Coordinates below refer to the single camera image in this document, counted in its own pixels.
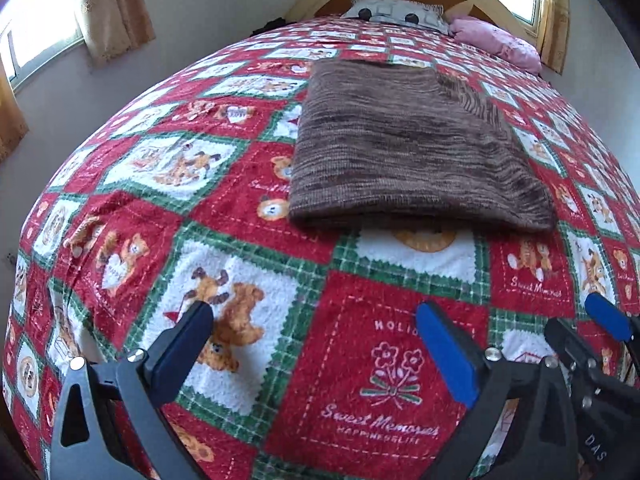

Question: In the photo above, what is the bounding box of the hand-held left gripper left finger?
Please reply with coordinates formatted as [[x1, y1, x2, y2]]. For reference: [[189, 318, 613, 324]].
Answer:
[[50, 301, 216, 480]]

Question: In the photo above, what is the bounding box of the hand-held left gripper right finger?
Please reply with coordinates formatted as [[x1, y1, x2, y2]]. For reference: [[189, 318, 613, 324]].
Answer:
[[414, 302, 587, 480]]

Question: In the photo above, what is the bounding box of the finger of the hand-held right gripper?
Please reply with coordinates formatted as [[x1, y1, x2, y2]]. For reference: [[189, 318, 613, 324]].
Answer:
[[544, 317, 603, 378], [584, 292, 640, 356]]

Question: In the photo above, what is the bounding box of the brown knit sweater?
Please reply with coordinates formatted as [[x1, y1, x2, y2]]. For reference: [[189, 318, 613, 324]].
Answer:
[[287, 59, 558, 233]]

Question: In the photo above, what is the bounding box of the red teddy bear printed blanket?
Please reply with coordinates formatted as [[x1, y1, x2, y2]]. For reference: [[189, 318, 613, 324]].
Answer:
[[2, 16, 640, 480]]

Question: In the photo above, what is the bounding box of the pink pillow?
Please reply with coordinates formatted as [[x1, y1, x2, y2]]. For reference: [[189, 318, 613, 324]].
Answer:
[[450, 15, 543, 75]]

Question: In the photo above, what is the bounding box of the dark cloth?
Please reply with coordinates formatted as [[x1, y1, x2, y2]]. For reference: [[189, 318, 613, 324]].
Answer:
[[250, 17, 291, 37]]

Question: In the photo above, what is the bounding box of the grey patterned pillow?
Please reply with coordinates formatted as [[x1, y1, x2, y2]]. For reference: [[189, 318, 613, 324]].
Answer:
[[342, 0, 448, 35]]

